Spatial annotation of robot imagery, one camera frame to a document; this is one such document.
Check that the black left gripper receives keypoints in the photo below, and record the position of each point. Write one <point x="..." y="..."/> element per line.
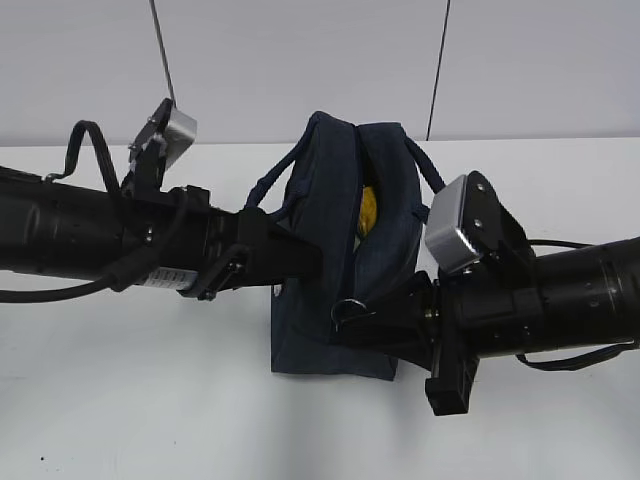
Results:
<point x="216" y="250"/>

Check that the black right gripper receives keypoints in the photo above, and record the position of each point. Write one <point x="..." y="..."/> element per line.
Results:
<point x="416" y="326"/>

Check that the yellow pumpkin squash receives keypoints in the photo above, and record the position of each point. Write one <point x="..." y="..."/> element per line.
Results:
<point x="368" y="214"/>

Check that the dark blue fabric lunch bag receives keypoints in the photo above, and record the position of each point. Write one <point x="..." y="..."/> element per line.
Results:
<point x="327" y="170"/>

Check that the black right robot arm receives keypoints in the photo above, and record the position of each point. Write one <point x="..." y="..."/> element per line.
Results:
<point x="571" y="310"/>

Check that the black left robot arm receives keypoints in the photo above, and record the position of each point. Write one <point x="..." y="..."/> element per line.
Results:
<point x="171" y="239"/>

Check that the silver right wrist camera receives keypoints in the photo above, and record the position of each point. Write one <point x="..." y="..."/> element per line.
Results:
<point x="468" y="224"/>

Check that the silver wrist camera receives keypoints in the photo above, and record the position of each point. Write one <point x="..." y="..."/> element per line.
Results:
<point x="166" y="136"/>
<point x="468" y="224"/>

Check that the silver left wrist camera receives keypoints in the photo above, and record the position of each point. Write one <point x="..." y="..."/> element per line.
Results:
<point x="166" y="136"/>

